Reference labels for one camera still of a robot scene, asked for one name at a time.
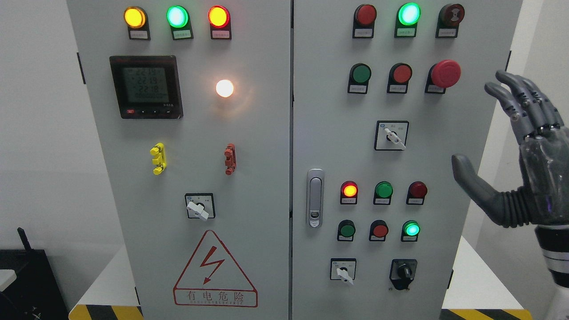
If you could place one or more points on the red electrical danger warning sticker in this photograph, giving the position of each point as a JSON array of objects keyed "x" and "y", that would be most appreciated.
[{"x": 212, "y": 277}]

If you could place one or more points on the white glowing indicator lamp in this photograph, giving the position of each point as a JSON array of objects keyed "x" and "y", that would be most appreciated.
[{"x": 224, "y": 88}]

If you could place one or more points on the left door gray rotary switch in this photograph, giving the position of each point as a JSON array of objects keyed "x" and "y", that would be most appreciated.
[{"x": 200, "y": 206}]

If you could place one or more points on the red emergency stop mushroom button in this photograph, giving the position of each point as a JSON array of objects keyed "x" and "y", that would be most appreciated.
[{"x": 442, "y": 75}]

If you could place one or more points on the green lamp middle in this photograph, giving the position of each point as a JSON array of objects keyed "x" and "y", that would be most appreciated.
[{"x": 383, "y": 193}]

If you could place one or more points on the black box with antenna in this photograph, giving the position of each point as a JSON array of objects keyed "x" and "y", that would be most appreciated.
[{"x": 34, "y": 294}]

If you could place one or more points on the silver cabinet door latch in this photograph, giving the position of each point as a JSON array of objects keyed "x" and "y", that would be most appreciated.
[{"x": 314, "y": 203}]

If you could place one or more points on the digital power meter display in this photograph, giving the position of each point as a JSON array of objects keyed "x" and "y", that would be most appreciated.
[{"x": 147, "y": 87}]

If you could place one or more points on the green push button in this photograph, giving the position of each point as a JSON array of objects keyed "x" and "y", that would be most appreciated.
[
  {"x": 358, "y": 79},
  {"x": 346, "y": 230}
]

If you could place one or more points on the green lit lamp lower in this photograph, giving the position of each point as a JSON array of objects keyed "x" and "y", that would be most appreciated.
[{"x": 410, "y": 231}]

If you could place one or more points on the red push button upper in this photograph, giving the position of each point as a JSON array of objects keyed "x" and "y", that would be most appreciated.
[{"x": 399, "y": 77}]

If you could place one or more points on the yellow terminal clip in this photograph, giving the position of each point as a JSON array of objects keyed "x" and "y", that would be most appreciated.
[{"x": 159, "y": 159}]

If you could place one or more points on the red indicator lamp top right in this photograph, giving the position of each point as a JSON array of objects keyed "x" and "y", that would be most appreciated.
[{"x": 364, "y": 21}]

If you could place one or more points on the left gray cabinet door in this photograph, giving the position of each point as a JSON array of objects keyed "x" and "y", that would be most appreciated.
[{"x": 252, "y": 205}]

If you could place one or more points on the red lit lamp middle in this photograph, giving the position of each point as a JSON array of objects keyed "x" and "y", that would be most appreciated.
[{"x": 349, "y": 193}]

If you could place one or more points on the red push button lower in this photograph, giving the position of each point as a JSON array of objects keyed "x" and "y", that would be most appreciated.
[{"x": 378, "y": 231}]

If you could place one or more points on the dark red buzzer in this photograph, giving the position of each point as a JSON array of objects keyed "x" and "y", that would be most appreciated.
[{"x": 449, "y": 20}]

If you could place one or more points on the red lit indicator lamp top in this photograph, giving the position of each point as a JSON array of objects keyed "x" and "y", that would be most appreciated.
[{"x": 219, "y": 20}]

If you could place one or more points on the black rotary selector switch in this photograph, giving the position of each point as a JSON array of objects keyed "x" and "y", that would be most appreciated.
[{"x": 402, "y": 273}]

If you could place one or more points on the right gray cabinet door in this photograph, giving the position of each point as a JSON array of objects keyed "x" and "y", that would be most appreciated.
[{"x": 335, "y": 131}]

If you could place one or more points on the green push button lower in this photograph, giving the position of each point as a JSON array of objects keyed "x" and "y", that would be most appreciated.
[{"x": 346, "y": 230}]

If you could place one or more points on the red push button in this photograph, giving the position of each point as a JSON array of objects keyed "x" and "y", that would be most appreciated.
[
  {"x": 399, "y": 77},
  {"x": 378, "y": 231}
]

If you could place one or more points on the gray cabinet door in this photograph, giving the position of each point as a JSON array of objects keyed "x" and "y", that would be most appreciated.
[
  {"x": 335, "y": 131},
  {"x": 252, "y": 205}
]

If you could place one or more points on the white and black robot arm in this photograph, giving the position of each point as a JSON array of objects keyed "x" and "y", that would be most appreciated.
[{"x": 554, "y": 242}]

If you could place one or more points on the green indicator lamp top left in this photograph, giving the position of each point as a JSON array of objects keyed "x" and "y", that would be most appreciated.
[{"x": 179, "y": 22}]

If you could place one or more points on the gray robotic right hand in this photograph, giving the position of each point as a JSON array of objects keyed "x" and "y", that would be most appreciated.
[{"x": 542, "y": 138}]

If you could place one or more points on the green lit lamp top right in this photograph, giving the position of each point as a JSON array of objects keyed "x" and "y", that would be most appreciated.
[{"x": 407, "y": 19}]

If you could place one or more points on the red-brown terminal clip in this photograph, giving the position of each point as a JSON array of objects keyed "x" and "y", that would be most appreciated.
[{"x": 230, "y": 159}]

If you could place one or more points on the green push button upper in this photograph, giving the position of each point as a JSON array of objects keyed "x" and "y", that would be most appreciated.
[{"x": 358, "y": 79}]

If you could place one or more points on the green lit lamp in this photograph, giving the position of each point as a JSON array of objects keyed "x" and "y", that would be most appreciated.
[
  {"x": 410, "y": 231},
  {"x": 407, "y": 19}
]

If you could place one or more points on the yellow indicator lamp top left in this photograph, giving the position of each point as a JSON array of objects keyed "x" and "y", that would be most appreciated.
[{"x": 137, "y": 23}]

